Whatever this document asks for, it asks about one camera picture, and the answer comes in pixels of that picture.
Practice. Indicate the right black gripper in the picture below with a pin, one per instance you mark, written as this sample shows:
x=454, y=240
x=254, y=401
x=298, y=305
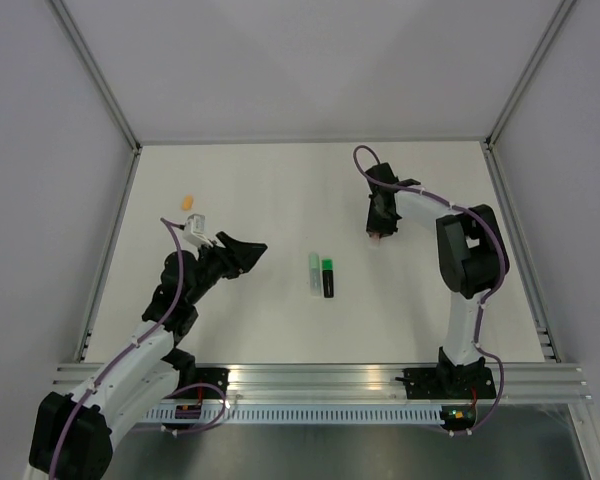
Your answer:
x=374, y=225

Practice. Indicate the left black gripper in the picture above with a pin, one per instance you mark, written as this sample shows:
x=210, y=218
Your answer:
x=238, y=257

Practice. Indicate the orange pen cap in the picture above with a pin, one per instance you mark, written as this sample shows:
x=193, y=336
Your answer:
x=187, y=203

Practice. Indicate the light green pen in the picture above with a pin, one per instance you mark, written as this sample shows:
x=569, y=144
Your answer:
x=315, y=282

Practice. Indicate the light green pen cap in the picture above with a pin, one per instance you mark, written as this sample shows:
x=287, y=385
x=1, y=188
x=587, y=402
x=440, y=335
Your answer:
x=314, y=261

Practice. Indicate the dark green marker pen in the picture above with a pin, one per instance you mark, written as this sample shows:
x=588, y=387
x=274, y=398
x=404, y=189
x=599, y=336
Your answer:
x=328, y=284

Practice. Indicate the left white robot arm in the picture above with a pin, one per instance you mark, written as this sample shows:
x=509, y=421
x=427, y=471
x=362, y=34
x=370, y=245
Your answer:
x=76, y=433

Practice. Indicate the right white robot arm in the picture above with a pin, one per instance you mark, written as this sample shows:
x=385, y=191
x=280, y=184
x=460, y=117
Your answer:
x=472, y=262

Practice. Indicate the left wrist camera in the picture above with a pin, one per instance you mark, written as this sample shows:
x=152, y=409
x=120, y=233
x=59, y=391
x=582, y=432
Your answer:
x=193, y=231

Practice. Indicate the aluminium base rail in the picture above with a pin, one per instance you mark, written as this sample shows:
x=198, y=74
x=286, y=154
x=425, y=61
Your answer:
x=522, y=383

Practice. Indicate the slotted cable duct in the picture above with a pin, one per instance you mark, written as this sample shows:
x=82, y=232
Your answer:
x=252, y=414

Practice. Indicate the right aluminium frame post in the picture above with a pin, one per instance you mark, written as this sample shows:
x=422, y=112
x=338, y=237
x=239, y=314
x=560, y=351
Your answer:
x=548, y=37

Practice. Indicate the aluminium frame post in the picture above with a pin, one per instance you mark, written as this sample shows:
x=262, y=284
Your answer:
x=548, y=37
x=77, y=41

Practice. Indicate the left aluminium frame post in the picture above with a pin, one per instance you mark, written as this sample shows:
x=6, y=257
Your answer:
x=77, y=41

